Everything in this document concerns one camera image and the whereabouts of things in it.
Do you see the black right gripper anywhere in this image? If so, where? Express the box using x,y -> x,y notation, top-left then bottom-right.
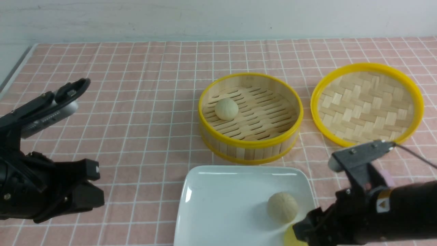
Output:
292,181 -> 436,246

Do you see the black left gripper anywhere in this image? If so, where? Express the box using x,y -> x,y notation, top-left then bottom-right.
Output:
1,152 -> 105,223

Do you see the yellow steamed bun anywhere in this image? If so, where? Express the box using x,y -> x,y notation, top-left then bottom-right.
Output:
284,224 -> 308,246

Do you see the pale beige steamed bun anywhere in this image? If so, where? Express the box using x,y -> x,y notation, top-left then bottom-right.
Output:
214,98 -> 239,121

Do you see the beige steamed bun on plate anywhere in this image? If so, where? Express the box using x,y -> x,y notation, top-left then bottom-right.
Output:
267,192 -> 299,224

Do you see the white square plate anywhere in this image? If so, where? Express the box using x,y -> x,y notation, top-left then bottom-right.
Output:
173,165 -> 316,246

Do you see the pink checkered tablecloth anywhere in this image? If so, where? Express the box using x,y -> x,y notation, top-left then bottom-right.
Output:
1,37 -> 436,246

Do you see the pink cube block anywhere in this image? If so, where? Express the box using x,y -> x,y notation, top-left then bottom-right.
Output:
380,170 -> 395,187

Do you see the yellow rimmed bamboo steamer basket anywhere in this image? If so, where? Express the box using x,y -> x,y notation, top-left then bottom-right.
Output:
198,73 -> 304,165

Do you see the yellow rimmed woven steamer lid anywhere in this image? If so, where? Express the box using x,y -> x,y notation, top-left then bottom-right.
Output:
310,63 -> 425,147

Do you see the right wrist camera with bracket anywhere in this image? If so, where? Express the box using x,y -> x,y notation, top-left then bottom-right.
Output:
328,140 -> 395,194

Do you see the black camera cable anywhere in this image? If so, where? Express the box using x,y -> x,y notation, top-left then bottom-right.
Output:
393,143 -> 437,169

